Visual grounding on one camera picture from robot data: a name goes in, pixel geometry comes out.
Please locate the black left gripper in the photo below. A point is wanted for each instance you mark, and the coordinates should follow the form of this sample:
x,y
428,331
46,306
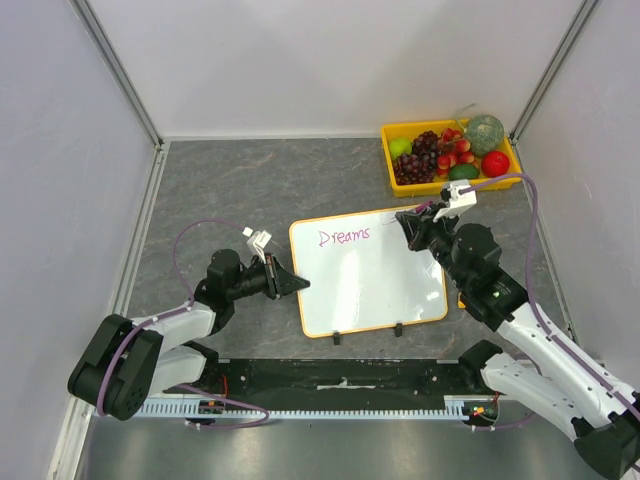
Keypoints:
x,y
279,281

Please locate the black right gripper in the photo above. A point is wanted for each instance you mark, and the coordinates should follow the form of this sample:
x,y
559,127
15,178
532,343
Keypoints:
x,y
420,228

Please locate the white marker with purple cap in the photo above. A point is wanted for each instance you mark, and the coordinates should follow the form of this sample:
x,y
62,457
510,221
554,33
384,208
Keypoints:
x,y
422,207

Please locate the orange framed whiteboard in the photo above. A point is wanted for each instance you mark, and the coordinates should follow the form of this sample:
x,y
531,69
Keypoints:
x,y
362,275

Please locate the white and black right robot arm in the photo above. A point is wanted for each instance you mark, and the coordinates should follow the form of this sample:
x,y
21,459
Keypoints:
x,y
598,412

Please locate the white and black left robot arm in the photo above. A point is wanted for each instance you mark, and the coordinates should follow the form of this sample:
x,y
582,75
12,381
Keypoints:
x,y
128,360

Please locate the dark purple grape bunch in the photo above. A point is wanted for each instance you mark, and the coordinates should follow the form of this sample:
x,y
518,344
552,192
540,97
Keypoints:
x,y
411,169

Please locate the green apple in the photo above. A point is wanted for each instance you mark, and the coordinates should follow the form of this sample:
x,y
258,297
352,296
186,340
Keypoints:
x,y
400,146

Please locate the red cherry cluster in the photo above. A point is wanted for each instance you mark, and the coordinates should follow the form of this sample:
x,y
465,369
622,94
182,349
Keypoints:
x,y
454,150

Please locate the dark red grape bunch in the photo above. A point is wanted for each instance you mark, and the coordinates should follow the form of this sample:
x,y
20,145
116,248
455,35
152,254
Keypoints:
x,y
426,143

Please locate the yellow plastic fruit tray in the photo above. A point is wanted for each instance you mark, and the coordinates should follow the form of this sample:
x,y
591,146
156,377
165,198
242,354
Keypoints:
x,y
410,130

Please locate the red apple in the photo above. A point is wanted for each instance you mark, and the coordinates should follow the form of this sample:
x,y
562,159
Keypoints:
x,y
495,164

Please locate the green netted melon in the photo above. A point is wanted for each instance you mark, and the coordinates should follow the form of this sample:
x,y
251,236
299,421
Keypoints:
x,y
485,133

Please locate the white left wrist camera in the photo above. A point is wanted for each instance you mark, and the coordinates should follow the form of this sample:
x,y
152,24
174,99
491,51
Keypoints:
x,y
257,241

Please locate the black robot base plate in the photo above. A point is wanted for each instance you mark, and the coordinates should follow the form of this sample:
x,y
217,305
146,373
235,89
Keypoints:
x,y
341,384

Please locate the left aluminium floor rail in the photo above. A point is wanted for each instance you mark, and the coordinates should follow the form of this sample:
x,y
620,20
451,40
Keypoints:
x,y
121,296

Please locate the light blue slotted cable duct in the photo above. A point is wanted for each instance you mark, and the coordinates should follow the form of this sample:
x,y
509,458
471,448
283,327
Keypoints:
x,y
200,408

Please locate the right aluminium frame post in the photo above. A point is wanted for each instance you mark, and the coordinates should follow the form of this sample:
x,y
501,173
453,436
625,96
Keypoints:
x,y
551,72

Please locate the aluminium frame post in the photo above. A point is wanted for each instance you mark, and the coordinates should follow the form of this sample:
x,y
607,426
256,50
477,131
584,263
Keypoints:
x,y
104,46
551,72

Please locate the left aluminium frame post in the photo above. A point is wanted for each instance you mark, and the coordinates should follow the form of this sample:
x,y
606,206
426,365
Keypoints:
x,y
104,46

